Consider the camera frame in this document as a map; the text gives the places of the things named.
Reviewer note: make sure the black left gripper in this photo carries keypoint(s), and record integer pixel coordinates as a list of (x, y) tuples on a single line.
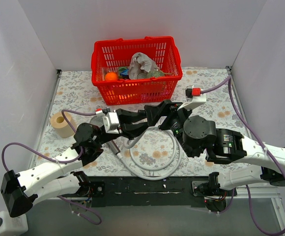
[(119, 122)]

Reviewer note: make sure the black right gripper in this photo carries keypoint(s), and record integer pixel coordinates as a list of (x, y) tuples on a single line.
[(167, 114)]

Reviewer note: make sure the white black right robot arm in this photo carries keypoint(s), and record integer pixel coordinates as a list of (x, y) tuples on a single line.
[(266, 163)]

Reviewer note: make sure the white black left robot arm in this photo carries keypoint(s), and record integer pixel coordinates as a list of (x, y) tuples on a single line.
[(61, 175)]

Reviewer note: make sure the green glass item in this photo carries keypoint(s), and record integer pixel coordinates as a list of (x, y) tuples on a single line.
[(157, 74)]

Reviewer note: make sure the red plastic basket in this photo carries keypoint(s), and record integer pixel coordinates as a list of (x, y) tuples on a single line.
[(109, 55)]

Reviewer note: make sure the orange ball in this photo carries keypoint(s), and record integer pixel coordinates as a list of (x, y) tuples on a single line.
[(111, 76)]

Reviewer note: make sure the colourful small toy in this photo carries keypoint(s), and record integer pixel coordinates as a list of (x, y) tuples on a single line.
[(123, 73)]

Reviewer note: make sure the white box with knob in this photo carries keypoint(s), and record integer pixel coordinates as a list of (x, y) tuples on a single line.
[(12, 226)]

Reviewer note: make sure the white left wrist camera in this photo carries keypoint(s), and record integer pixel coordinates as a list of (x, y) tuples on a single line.
[(110, 120)]

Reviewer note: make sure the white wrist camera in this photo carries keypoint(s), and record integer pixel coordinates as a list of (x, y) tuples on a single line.
[(194, 97), (110, 120)]

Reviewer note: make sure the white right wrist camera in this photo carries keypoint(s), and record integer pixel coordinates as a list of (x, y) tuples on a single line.
[(194, 97)]

